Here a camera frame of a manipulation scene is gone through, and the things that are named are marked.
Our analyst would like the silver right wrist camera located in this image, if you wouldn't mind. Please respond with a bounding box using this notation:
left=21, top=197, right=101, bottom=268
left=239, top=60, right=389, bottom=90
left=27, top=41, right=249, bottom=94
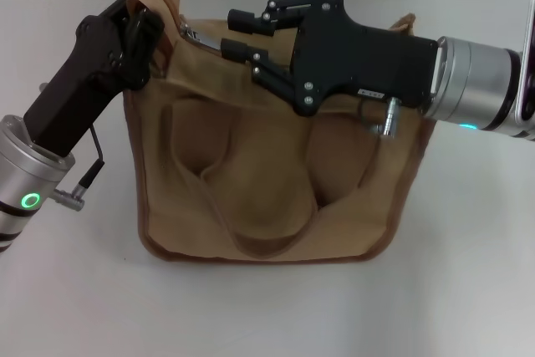
left=516, top=0, right=535, bottom=124

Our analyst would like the gripper cable with connectors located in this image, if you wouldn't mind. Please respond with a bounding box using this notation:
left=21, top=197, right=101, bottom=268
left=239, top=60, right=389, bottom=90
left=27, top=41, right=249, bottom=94
left=359, top=95, right=405, bottom=140
left=37, top=83, right=105, bottom=212

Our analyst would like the right gripper cable with connectors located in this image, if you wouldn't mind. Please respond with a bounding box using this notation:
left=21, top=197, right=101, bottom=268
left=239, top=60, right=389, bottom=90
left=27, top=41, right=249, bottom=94
left=359, top=95, right=405, bottom=140

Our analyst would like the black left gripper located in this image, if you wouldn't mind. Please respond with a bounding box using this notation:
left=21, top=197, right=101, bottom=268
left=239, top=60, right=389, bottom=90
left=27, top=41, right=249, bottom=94
left=23, top=0, right=166, bottom=158

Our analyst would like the khaki fabric food bag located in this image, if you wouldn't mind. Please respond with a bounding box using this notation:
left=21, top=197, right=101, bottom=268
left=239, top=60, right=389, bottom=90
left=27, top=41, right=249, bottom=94
left=125, top=0, right=436, bottom=264

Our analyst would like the left gripper cable with connectors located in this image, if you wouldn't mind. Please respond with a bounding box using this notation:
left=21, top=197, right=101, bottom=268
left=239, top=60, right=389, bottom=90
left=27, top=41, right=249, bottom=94
left=37, top=83, right=105, bottom=212

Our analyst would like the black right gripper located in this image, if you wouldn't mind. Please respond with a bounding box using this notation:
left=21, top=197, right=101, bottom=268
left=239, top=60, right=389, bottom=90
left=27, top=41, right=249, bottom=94
left=220, top=0, right=439, bottom=118

